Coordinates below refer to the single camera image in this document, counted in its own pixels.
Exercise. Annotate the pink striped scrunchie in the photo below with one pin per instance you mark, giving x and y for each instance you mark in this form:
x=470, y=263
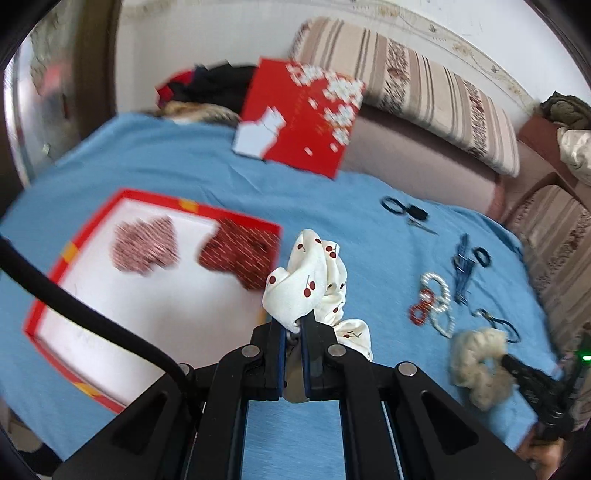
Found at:
x=145, y=244

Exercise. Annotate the pile of dark clothes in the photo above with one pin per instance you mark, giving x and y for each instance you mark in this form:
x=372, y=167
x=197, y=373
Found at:
x=217, y=87

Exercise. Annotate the cream cloth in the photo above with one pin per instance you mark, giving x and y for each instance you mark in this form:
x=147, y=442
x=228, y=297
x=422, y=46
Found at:
x=575, y=152

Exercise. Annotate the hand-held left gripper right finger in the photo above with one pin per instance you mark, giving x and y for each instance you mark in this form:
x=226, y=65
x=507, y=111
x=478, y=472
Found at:
x=305, y=364

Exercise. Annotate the glass door panel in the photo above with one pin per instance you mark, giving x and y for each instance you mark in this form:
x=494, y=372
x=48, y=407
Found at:
x=32, y=110

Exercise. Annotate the blue hair clips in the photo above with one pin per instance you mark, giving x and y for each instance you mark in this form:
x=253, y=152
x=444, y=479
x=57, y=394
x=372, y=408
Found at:
x=461, y=272

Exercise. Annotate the dark red dotted scrunchie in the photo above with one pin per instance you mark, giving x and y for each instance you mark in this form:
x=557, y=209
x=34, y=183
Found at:
x=240, y=254

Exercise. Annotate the person's right hand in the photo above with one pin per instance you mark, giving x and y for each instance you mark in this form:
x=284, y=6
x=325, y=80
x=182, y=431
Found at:
x=542, y=459

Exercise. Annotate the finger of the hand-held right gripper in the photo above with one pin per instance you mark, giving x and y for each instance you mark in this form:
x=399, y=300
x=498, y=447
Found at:
x=526, y=376

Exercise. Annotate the red box lid with cat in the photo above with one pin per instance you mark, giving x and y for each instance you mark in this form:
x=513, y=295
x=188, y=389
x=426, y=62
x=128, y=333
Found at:
x=295, y=124

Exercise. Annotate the blue blanket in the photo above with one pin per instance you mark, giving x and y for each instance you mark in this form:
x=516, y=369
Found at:
x=323, y=203

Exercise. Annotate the white cherry print scrunchie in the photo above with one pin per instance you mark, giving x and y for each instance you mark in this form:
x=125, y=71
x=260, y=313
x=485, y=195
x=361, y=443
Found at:
x=309, y=272

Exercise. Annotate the cream fluffy scrunchie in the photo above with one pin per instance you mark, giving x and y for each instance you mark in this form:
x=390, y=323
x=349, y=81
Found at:
x=480, y=364

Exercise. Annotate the red box tray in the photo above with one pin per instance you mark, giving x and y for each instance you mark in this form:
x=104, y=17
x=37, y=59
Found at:
x=161, y=318

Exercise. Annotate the brown wooden door frame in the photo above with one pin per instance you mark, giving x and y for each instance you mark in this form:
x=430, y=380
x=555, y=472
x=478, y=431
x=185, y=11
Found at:
x=94, y=60

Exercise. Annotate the brown fur trim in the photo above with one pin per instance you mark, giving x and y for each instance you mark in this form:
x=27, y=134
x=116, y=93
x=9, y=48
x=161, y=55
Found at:
x=198, y=111

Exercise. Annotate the small black hair clip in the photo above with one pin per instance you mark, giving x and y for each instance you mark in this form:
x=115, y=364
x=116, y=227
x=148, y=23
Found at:
x=419, y=214

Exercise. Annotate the silver hairpin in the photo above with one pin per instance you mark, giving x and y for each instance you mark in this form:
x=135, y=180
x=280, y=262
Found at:
x=422, y=226

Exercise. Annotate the brown sofa seat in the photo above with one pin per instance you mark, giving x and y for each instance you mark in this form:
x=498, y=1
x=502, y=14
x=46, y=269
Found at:
x=415, y=157

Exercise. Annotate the striped sofa back cushion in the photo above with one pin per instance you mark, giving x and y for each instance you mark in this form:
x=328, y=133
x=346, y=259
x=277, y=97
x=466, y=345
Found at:
x=415, y=87

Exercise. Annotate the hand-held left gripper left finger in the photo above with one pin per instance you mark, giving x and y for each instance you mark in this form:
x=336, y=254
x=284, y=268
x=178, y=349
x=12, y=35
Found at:
x=277, y=364

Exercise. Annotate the green cloth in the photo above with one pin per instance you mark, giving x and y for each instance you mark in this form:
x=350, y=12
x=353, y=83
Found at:
x=565, y=108

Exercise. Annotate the striped sofa side cushion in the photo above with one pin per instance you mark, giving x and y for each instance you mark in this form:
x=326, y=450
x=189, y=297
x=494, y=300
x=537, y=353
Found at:
x=558, y=244

